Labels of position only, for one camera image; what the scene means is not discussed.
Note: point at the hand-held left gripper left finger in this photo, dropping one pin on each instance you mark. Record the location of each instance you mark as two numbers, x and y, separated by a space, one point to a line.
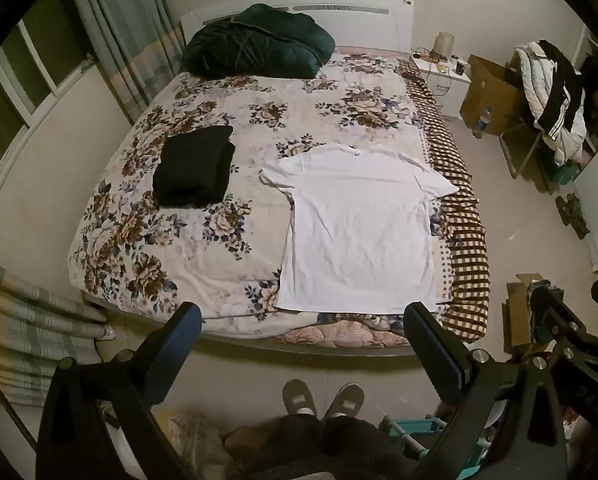
186 325

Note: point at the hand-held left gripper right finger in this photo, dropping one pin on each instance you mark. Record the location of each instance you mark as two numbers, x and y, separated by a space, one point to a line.
429 345

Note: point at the white t-shirt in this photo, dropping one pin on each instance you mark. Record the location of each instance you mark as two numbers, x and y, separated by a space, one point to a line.
359 230

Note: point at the black folded clothes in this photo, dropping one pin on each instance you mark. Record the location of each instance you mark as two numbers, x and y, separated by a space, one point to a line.
191 167

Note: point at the small cardboard box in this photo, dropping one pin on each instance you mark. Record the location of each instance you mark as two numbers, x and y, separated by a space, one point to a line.
516 315

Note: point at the dark patterned slipper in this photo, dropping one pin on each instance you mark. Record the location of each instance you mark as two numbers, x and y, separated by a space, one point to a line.
580 226
568 206

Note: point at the floral blanket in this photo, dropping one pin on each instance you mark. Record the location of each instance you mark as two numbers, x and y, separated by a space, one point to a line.
189 240

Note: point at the teal rack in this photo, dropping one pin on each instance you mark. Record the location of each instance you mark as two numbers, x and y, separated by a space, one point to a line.
419 435

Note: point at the pink floral mattress pad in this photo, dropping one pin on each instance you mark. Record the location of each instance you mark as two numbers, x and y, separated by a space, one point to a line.
339 332

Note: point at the grey slipper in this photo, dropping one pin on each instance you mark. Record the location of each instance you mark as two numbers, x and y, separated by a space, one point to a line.
345 402
300 399

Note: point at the brown checkered blanket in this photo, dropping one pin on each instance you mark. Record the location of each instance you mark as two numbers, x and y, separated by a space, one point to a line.
464 220

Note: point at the person's right leg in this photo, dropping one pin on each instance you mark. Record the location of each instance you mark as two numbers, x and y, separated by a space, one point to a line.
359 447

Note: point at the person's leg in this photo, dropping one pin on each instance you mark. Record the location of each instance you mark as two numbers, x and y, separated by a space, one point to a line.
289 445
359 447

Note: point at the person's left leg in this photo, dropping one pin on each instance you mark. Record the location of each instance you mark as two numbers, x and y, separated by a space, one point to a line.
289 445

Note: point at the metal folding chair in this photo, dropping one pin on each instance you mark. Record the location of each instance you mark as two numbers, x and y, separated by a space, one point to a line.
516 142

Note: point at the green striped curtain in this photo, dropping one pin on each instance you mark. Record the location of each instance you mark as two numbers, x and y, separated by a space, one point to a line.
119 35
24 320

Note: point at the plastic water bottle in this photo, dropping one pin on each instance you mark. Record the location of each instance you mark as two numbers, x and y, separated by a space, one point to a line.
483 122

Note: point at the black garment with white stripes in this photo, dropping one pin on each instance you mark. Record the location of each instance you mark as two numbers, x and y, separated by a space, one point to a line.
564 85

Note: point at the large cardboard box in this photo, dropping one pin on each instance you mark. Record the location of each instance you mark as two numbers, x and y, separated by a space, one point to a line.
489 87

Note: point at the white nightstand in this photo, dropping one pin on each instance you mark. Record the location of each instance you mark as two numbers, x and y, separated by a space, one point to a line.
446 87

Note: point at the dark cup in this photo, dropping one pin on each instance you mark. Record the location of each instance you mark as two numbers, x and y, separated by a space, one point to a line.
461 66

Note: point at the beige table lamp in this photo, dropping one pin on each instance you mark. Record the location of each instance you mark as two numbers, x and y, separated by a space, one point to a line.
444 44

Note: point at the window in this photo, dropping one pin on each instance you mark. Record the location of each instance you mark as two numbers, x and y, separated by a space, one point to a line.
14 95

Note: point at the dark green duvet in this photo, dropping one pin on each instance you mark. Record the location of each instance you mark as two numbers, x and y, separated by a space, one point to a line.
259 40

